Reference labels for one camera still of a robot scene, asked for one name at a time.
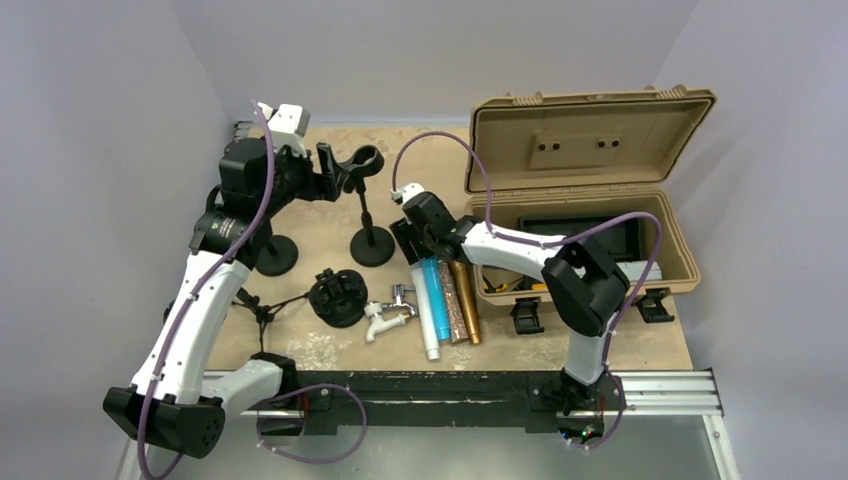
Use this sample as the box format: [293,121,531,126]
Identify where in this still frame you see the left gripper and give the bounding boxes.
[257,139,346,218]

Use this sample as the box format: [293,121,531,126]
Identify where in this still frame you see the black stand with clip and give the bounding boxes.
[255,234,299,277]
[342,145,395,267]

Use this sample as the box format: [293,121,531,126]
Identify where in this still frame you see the blue microphone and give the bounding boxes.
[421,257,451,341]

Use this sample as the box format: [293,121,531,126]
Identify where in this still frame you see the white microphone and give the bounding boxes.
[410,262,441,362]

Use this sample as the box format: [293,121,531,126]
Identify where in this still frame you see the gold microphone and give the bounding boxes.
[448,260,482,345]

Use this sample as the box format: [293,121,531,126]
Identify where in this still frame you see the black stand with shock mount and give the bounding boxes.
[307,268,369,328]

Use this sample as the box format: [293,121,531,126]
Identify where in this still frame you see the glitter silver microphone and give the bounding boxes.
[438,261,469,345]

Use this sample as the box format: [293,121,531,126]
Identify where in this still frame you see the black tripod shock mount stand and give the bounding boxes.
[231,288,308,353]

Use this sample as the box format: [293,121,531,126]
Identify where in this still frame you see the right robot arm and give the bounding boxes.
[391,183,630,407]

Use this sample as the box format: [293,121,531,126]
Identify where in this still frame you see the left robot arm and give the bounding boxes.
[103,138,354,458]

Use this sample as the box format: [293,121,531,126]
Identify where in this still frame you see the white chrome faucet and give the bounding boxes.
[364,284,418,343]

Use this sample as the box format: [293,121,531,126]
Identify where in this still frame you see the tan plastic case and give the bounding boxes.
[464,85,717,295]

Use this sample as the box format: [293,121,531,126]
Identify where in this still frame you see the black tray in case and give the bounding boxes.
[518,212,643,263]

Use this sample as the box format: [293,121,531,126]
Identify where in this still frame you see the grey block in case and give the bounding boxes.
[617,260,663,282]

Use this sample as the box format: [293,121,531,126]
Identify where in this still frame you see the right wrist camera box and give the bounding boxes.
[390,183,427,206]

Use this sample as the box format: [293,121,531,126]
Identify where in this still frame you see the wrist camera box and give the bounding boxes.
[256,102,311,158]
[390,183,427,206]

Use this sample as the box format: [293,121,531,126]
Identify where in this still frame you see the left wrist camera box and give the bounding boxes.
[256,102,311,158]

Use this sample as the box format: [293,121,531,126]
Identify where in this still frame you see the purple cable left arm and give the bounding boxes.
[135,99,276,480]

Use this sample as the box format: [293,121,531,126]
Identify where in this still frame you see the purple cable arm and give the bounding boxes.
[390,131,664,339]
[135,99,276,480]

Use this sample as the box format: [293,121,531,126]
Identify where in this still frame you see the purple cable at base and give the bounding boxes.
[256,383,369,466]

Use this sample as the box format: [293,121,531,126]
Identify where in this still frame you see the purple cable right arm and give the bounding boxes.
[390,131,664,339]

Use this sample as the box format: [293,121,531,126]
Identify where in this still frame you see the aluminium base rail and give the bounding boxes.
[115,368,742,480]

